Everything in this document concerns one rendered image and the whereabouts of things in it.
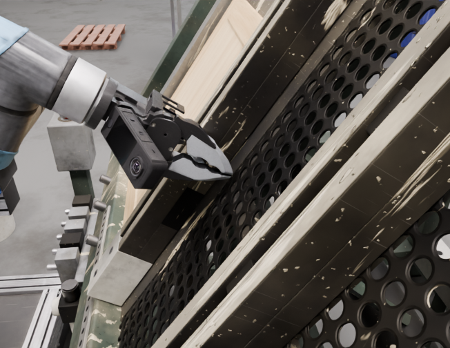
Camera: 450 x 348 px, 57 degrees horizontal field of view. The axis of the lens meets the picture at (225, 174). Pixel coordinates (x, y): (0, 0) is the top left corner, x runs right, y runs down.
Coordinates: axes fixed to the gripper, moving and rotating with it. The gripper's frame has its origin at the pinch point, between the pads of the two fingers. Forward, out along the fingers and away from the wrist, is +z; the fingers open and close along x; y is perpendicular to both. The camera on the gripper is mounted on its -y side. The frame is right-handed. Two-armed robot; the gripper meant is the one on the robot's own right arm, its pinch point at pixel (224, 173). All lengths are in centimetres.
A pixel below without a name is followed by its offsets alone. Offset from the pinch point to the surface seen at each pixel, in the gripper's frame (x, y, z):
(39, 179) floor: 157, 200, -16
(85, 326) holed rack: 39.9, 0.9, -3.3
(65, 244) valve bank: 59, 40, -7
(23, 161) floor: 167, 226, -30
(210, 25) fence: -8, 63, 0
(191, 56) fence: 2, 63, 0
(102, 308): 38.1, 4.5, -1.4
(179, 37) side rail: 4, 87, -2
